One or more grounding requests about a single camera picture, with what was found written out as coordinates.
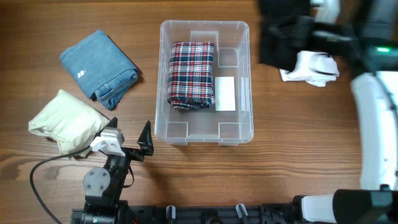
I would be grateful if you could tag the red navy plaid shirt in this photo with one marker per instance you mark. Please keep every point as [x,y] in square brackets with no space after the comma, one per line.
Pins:
[190,81]

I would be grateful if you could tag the clear plastic storage bin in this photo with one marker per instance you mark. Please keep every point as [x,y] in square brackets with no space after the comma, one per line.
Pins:
[231,59]

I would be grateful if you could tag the white label in bin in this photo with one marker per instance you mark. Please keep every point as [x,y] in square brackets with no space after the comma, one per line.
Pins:
[225,94]

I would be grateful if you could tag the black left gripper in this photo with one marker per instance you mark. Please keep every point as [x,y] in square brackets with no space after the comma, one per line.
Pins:
[145,141]

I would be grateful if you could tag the black garment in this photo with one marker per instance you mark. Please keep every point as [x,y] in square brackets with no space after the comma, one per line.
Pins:
[278,19]

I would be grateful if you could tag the folded blue jeans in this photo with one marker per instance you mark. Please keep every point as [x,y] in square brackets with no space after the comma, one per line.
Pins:
[100,68]

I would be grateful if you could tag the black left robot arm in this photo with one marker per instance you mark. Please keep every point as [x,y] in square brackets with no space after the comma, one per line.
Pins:
[104,185]

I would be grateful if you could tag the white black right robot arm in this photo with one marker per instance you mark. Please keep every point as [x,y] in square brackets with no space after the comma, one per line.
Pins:
[368,46]

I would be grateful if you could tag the white printed t-shirt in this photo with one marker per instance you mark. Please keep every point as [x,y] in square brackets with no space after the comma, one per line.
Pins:
[314,68]

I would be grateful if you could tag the folded cream cloth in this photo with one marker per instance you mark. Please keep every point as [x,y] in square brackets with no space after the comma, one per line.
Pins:
[68,121]

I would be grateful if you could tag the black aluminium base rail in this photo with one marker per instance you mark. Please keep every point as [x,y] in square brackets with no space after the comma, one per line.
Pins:
[260,214]

